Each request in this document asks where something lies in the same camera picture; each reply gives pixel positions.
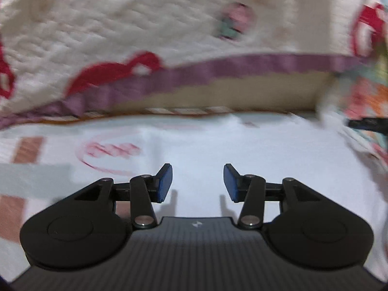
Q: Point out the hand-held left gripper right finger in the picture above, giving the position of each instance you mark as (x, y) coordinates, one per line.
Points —
(232, 185)

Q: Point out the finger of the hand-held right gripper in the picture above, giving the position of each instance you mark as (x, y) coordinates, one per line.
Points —
(369, 124)

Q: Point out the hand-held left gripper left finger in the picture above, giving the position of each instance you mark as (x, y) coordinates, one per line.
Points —
(163, 185)

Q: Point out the white shirt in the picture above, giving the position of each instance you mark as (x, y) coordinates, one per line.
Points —
(272, 151)

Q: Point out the floral quilt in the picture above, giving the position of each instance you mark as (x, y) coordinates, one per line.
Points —
(363, 97)

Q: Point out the cardboard box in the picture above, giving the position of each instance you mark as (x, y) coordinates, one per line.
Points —
(242, 97)

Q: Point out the checkered printed rug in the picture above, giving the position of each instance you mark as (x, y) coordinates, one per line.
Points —
(45, 175)

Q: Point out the red bear print quilt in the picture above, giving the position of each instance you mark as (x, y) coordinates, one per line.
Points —
(121, 21)

